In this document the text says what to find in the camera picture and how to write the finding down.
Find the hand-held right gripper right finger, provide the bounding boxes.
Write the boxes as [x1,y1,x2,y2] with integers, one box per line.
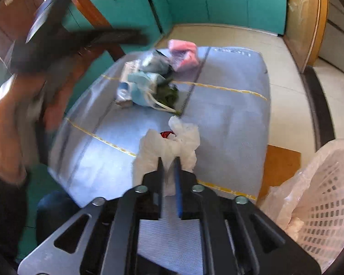
[173,157,322,275]

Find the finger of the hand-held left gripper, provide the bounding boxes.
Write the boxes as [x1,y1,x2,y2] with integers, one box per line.
[72,28,150,48]
[25,0,85,44]

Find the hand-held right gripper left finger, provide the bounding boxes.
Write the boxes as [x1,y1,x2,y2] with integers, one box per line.
[17,157,165,275]

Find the white plastic bag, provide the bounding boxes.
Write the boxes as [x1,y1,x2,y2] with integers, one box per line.
[132,116,201,197]

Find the white laundry basket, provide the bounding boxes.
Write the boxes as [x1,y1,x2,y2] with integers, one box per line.
[259,139,344,244]

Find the white plastic lattice basket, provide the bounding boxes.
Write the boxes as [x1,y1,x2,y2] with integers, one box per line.
[287,149,344,272]

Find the person's left forearm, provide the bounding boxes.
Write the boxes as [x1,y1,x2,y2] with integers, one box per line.
[0,132,45,187]

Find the person's left hand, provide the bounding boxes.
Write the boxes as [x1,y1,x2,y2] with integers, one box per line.
[0,73,75,138]

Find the white printed packet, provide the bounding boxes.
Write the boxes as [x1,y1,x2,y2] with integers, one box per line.
[123,59,142,82]

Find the carved wooden chair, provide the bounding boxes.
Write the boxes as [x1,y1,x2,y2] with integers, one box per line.
[0,0,126,115]

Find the grey plastic bag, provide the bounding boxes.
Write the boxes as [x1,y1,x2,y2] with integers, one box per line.
[139,49,172,78]

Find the small crumpled printed wrapper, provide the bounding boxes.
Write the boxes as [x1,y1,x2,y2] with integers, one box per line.
[116,82,134,108]

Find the blue face mask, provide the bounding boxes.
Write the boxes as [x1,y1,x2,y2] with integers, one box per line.
[128,71,180,113]

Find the small pink packet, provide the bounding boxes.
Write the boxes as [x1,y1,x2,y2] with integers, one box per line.
[168,38,198,58]

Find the clear plastic wrapper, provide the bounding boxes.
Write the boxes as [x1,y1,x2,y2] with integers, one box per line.
[172,53,200,72]

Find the blue striped table cloth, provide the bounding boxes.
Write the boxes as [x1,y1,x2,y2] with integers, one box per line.
[47,46,271,275]

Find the brown cardboard sheet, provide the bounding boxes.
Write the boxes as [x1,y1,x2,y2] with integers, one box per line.
[257,145,301,205]

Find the teal kitchen base cabinets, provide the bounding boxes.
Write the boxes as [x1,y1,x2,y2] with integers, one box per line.
[60,0,289,63]

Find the person's leg in jeans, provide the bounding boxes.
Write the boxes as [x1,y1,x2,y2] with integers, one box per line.
[36,190,83,245]

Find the wooden framed glass door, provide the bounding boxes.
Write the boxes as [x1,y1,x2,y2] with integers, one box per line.
[284,0,330,66]

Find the grey refrigerator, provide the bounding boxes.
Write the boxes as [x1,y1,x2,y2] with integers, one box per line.
[315,0,344,75]

